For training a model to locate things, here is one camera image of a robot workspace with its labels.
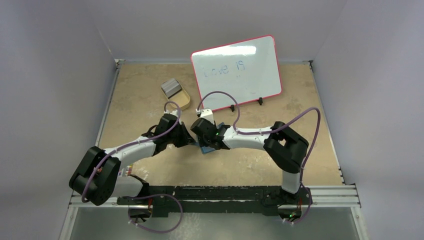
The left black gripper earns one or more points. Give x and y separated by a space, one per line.
186 138

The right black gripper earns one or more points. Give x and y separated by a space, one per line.
205 142

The blue leather card holder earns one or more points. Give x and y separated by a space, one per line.
205 149

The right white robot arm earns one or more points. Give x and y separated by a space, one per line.
285 147

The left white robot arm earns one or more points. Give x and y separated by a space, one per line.
97 176

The beige oval tray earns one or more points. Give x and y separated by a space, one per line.
182 99

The colourful marker box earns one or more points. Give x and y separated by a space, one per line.
126 171

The red framed whiteboard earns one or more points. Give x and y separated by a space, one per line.
237 73

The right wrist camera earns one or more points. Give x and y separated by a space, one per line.
206 113

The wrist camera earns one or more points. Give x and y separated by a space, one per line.
175 112
206 113

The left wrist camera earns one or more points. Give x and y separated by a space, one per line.
175 112

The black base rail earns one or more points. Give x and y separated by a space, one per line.
268 200

